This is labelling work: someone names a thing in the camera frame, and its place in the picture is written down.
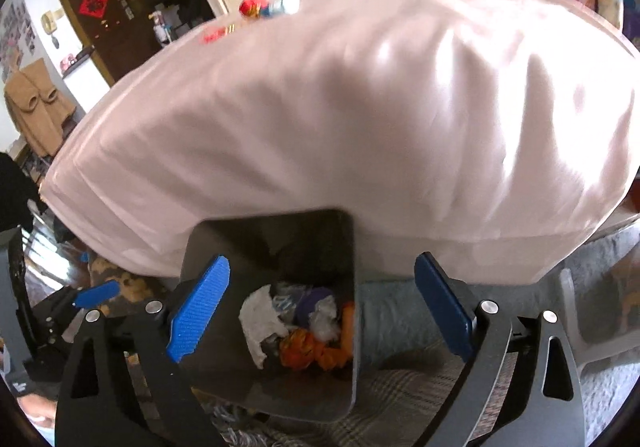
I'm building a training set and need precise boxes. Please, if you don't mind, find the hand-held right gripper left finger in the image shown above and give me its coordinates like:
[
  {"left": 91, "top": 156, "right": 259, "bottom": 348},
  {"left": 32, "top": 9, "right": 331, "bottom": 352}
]
[{"left": 55, "top": 255, "right": 232, "bottom": 447}]

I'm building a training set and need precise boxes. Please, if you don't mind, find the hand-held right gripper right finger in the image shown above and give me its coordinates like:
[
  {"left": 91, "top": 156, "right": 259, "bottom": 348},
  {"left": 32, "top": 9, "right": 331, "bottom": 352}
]
[{"left": 414, "top": 251, "right": 586, "bottom": 447}]

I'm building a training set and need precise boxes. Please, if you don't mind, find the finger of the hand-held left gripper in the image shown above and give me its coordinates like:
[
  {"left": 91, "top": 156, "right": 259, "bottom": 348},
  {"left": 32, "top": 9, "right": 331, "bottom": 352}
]
[{"left": 31, "top": 280, "right": 121, "bottom": 353}]

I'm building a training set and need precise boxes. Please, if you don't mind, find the white tissue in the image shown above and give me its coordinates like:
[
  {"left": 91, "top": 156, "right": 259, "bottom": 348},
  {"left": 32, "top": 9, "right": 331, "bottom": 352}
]
[{"left": 239, "top": 284, "right": 289, "bottom": 369}]

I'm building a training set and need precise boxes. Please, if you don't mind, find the grey trash bin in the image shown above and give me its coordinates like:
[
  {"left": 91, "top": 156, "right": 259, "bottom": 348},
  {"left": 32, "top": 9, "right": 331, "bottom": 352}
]
[{"left": 179, "top": 210, "right": 362, "bottom": 423}]

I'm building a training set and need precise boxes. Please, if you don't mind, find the clear plastic bag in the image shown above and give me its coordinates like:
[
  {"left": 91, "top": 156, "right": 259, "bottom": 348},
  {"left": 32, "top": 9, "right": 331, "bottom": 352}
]
[{"left": 270, "top": 283, "right": 306, "bottom": 324}]

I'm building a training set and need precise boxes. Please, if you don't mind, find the purple plastic wrapper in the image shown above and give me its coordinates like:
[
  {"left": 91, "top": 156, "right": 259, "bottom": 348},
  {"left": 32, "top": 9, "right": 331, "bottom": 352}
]
[{"left": 295, "top": 288, "right": 337, "bottom": 324}]

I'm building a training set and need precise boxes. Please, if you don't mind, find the white paper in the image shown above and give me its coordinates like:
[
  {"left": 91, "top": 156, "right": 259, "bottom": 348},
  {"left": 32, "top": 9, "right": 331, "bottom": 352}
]
[{"left": 309, "top": 298, "right": 342, "bottom": 343}]

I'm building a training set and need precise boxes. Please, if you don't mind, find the light blue cloth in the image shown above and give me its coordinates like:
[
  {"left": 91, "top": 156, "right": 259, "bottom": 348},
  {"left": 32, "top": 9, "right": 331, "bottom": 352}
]
[{"left": 357, "top": 277, "right": 453, "bottom": 369}]

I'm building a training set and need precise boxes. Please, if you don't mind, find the plaid floor mat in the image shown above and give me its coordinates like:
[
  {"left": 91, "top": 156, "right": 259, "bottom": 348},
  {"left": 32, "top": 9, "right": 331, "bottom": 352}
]
[{"left": 200, "top": 347, "right": 521, "bottom": 447}]

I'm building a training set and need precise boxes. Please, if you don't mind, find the brown coat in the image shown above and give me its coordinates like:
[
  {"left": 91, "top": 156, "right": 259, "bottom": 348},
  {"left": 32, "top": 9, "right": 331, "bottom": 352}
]
[{"left": 4, "top": 58, "right": 77, "bottom": 159}]

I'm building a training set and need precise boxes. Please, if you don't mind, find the dark wooden door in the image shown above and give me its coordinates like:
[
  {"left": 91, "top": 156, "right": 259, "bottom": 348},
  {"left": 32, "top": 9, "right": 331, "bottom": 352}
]
[{"left": 46, "top": 0, "right": 162, "bottom": 83}]

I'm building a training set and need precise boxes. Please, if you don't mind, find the red door decoration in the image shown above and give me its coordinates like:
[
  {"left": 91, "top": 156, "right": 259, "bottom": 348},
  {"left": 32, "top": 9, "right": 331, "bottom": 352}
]
[{"left": 79, "top": 0, "right": 110, "bottom": 19}]

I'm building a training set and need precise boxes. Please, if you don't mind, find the blue white wrapper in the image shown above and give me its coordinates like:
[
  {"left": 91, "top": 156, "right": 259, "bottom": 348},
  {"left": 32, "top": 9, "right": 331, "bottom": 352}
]
[{"left": 271, "top": 0, "right": 302, "bottom": 19}]

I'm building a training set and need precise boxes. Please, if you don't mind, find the wall photo collage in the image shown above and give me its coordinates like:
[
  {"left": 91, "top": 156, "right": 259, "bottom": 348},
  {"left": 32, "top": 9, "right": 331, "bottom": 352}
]
[{"left": 0, "top": 2, "right": 37, "bottom": 74}]

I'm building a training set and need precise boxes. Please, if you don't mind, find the beige wall intercom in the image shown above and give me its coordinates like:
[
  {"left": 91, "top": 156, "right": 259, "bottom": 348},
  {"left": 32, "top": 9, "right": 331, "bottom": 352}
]
[{"left": 41, "top": 10, "right": 64, "bottom": 36}]

